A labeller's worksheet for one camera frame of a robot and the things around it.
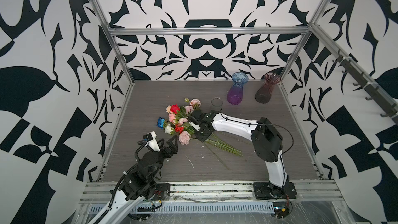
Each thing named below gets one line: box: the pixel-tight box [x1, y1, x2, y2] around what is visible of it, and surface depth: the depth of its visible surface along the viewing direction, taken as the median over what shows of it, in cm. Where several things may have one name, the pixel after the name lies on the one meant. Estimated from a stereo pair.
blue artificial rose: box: [156, 116, 166, 130], surface depth 95 cm
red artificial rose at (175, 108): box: [170, 103, 181, 114], surface depth 91 cm
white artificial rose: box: [164, 123, 174, 135], surface depth 93 cm
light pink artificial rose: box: [168, 113, 176, 123], surface depth 95 cm
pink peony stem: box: [189, 133, 244, 157], surface depth 90 cm
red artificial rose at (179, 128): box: [174, 123, 184, 134], surface depth 91 cm
